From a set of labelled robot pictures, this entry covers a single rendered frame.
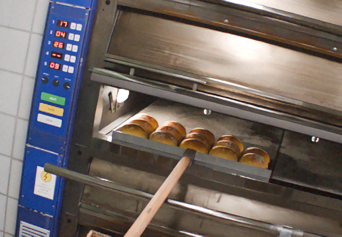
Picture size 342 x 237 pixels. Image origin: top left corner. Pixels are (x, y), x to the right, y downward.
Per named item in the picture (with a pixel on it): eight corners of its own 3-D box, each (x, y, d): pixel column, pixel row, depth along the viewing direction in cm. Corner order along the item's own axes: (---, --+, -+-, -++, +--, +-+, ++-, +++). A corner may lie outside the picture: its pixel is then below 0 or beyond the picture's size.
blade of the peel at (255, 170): (269, 178, 227) (271, 170, 227) (111, 137, 236) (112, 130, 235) (276, 150, 262) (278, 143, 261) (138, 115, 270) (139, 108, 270)
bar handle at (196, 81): (99, 74, 217) (100, 74, 219) (201, 99, 211) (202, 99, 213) (103, 55, 217) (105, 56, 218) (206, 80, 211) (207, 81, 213)
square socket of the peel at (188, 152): (190, 167, 223) (192, 157, 222) (179, 163, 223) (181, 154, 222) (195, 159, 231) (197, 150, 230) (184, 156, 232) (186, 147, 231)
